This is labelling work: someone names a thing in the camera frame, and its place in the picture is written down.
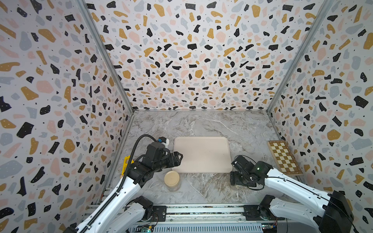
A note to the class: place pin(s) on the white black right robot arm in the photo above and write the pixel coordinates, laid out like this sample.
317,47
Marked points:
325,212

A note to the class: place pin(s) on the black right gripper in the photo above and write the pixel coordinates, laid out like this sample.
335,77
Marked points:
233,178

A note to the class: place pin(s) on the jar with beige lid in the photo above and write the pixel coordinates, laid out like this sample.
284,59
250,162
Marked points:
172,180

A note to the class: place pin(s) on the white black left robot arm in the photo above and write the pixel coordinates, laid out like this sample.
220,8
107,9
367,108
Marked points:
116,198

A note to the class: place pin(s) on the wooden chessboard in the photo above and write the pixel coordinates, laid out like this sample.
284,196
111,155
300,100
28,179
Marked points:
283,157

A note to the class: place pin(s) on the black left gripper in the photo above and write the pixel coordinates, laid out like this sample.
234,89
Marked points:
178,160

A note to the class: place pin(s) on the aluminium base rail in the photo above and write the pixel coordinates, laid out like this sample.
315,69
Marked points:
198,218

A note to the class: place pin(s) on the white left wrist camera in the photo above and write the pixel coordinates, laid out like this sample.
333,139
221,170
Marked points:
164,141

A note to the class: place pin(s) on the cream rectangular tray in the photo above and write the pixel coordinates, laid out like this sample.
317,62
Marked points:
203,154

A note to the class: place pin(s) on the yellow triangular toy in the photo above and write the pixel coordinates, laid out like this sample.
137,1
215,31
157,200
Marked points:
126,162

